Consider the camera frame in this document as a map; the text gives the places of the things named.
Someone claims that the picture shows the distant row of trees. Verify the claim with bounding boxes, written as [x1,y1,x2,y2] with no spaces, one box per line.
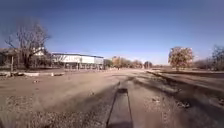
[103,55,154,70]

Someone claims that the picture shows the long white building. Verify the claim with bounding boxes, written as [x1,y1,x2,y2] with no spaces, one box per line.
[51,52,105,71]

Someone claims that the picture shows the brown gravel dirt ground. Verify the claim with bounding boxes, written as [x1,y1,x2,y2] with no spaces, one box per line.
[0,68,224,128]

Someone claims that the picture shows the tree with orange leaves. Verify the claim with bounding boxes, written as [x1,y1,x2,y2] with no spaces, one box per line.
[167,46,195,71]

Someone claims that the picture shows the pale concrete block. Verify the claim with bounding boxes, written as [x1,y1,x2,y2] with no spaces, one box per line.
[23,71,41,78]

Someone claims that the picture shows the bare tree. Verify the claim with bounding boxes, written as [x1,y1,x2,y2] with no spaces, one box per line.
[3,19,52,70]

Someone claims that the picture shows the grey road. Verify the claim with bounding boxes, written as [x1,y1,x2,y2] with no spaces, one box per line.
[146,69,224,96]

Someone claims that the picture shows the dark trees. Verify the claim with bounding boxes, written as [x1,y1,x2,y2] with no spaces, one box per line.
[193,44,224,72]

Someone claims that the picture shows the low building behind tree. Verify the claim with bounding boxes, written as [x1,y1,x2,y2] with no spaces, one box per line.
[0,47,52,68]

